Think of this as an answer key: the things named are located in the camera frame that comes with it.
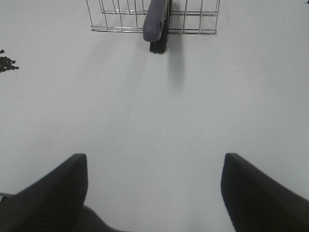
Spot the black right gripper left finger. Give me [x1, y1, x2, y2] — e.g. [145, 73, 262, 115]
[0, 153, 117, 232]

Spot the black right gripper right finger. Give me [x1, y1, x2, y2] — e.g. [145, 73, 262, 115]
[221, 153, 309, 232]

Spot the pile of coffee beans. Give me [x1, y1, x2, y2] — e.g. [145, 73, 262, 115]
[0, 57, 19, 73]

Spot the purple hand brush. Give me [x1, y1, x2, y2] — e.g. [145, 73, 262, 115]
[142, 0, 172, 54]

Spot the wire dish rack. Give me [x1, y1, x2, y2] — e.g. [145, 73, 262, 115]
[86, 0, 220, 35]

